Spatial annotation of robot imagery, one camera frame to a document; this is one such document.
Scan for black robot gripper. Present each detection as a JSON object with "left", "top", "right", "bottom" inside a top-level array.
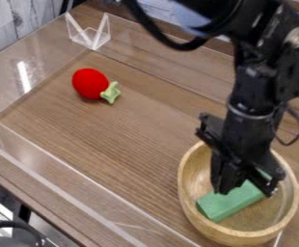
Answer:
[{"left": 196, "top": 105, "right": 286, "bottom": 197}]

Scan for green rectangular block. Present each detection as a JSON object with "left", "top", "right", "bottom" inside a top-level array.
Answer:
[{"left": 196, "top": 179, "right": 266, "bottom": 223}]

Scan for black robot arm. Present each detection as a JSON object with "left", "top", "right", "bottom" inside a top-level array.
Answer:
[{"left": 174, "top": 0, "right": 299, "bottom": 195}]

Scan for brown wooden bowl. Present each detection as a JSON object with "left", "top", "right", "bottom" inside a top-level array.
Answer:
[{"left": 178, "top": 143, "right": 299, "bottom": 247}]

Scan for red plush strawberry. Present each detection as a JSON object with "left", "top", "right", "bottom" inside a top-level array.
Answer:
[{"left": 72, "top": 68, "right": 122, "bottom": 104}]

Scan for clear acrylic tray wall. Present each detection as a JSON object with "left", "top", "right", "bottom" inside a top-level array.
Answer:
[{"left": 0, "top": 109, "right": 299, "bottom": 247}]

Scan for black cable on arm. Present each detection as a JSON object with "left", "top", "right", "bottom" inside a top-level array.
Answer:
[{"left": 120, "top": 0, "right": 243, "bottom": 52}]

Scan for clear acrylic corner bracket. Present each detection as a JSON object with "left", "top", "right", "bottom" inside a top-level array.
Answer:
[{"left": 64, "top": 13, "right": 111, "bottom": 51}]

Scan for black cable at bottom left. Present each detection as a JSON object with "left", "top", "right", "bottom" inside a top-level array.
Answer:
[{"left": 0, "top": 220, "right": 47, "bottom": 247}]

